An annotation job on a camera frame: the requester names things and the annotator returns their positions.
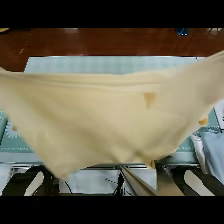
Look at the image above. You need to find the light blue garment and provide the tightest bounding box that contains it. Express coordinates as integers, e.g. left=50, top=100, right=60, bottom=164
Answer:
left=199, top=129, right=224, bottom=184

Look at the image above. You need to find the silver frame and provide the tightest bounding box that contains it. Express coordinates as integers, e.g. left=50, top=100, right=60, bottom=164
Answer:
left=9, top=162, right=201, bottom=197

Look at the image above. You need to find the pale yellow shirt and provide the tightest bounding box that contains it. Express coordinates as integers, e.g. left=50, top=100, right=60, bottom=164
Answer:
left=0, top=49, right=224, bottom=181

